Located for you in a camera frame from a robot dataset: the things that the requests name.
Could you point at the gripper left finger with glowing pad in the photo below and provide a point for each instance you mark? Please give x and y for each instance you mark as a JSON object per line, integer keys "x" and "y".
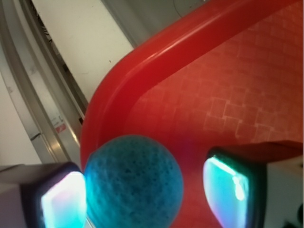
{"x": 49, "y": 195}

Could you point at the red plastic tray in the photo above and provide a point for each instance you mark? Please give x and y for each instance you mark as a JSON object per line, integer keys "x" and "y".
{"x": 230, "y": 72}

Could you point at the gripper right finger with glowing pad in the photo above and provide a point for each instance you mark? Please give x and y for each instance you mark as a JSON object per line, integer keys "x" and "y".
{"x": 257, "y": 185}

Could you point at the blue dimpled ball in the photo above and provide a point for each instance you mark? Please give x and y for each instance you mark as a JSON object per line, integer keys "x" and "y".
{"x": 133, "y": 181}

